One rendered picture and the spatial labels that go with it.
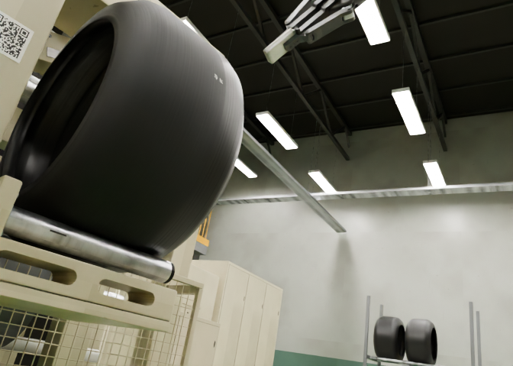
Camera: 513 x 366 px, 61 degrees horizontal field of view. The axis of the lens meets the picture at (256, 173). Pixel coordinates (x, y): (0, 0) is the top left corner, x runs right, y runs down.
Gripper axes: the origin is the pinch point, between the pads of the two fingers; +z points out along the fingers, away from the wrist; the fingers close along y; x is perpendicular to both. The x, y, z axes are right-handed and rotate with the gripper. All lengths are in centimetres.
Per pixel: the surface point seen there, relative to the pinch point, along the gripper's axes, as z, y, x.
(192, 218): 34.2, 6.0, 14.2
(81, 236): 50, 4, 1
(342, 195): -214, -476, 839
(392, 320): -48, -110, 553
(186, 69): 16.7, -6.3, -4.9
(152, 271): 47, 8, 16
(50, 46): 35, -70, 2
